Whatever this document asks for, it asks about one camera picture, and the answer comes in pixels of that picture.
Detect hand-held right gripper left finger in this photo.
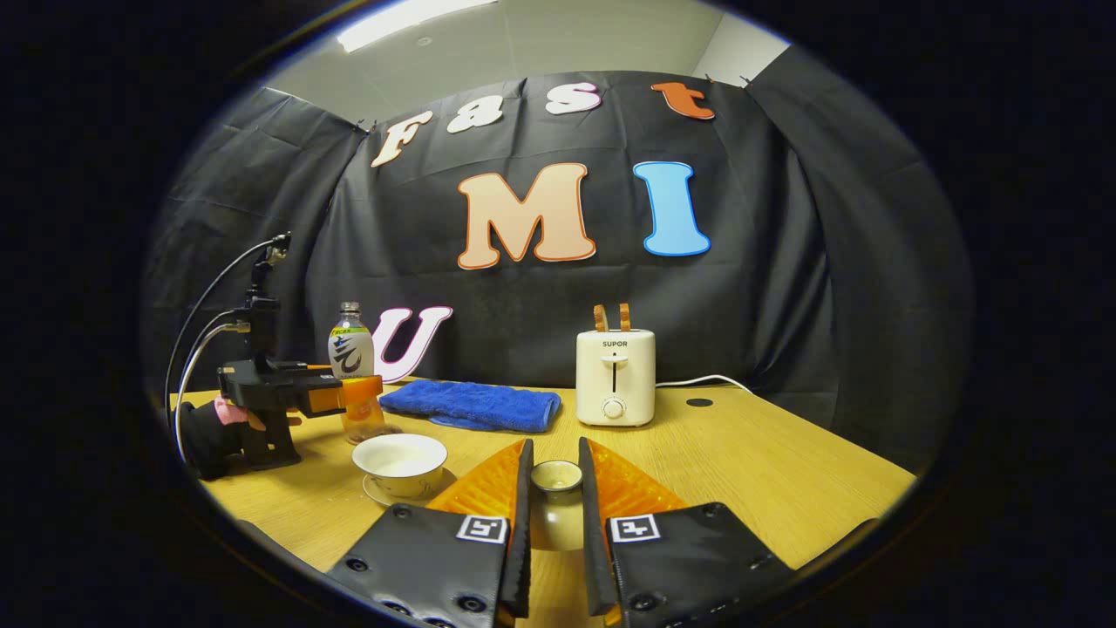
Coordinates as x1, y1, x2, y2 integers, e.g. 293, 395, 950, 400
324, 439, 534, 628

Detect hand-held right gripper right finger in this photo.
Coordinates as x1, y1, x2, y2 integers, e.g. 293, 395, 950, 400
578, 436, 794, 628

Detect clear water bottle white label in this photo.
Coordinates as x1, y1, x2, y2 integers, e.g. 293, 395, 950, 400
328, 302, 387, 445

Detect cream teacup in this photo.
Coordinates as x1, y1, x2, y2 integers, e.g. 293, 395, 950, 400
351, 433, 449, 501

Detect cream saucer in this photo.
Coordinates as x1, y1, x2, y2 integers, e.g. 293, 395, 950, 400
362, 469, 457, 509

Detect blue towel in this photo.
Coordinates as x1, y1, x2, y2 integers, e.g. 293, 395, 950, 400
378, 379, 563, 434

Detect cream toaster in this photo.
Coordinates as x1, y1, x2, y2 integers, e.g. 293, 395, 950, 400
575, 329, 657, 428

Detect black backdrop cloth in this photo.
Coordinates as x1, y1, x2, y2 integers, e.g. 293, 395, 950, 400
144, 70, 970, 476

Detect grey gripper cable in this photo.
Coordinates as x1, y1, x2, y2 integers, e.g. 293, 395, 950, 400
174, 321, 252, 463

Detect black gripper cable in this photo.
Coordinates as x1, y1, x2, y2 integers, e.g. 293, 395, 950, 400
165, 237, 289, 420

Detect white toaster cable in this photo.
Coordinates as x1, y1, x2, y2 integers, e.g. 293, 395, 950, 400
654, 374, 753, 395

